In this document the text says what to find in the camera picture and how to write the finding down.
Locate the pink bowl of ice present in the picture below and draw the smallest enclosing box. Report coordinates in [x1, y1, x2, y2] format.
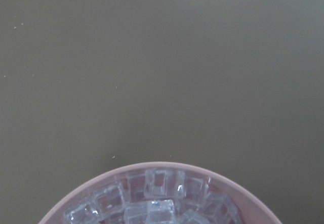
[42, 162, 279, 223]

